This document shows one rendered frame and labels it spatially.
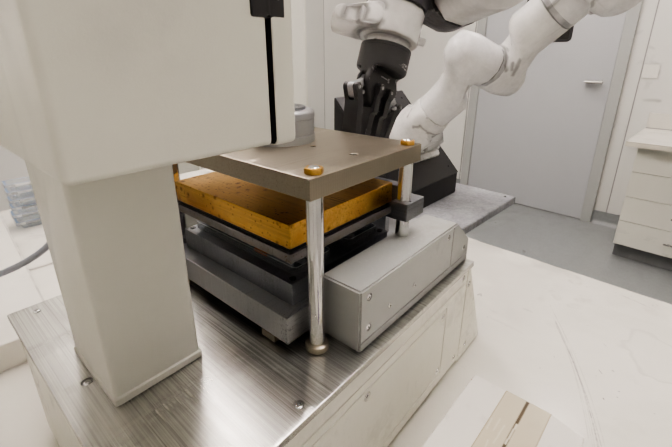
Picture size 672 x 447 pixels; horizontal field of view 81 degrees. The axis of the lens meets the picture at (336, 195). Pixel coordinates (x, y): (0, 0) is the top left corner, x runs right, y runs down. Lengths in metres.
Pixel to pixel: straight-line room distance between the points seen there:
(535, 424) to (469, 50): 0.81
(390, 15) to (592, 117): 2.93
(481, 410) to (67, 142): 0.46
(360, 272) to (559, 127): 3.17
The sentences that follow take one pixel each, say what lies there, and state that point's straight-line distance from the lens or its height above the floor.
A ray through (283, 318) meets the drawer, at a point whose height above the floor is 0.97.
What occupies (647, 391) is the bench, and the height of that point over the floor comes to 0.75.
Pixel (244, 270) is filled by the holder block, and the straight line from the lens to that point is 0.45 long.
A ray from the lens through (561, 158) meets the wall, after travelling 3.52.
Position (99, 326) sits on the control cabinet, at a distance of 0.36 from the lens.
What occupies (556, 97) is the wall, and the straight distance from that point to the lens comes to 3.48.
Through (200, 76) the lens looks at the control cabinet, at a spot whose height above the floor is 1.19.
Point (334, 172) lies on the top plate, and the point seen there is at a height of 1.11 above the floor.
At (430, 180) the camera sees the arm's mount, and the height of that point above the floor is 0.83.
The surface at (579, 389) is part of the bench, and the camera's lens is 0.72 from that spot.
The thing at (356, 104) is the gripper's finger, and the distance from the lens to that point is 0.55.
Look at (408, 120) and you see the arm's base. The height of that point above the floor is 1.02.
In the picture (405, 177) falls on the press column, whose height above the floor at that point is 1.07.
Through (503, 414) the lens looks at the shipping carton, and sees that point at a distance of 0.51.
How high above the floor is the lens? 1.20
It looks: 20 degrees down
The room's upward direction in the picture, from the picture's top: straight up
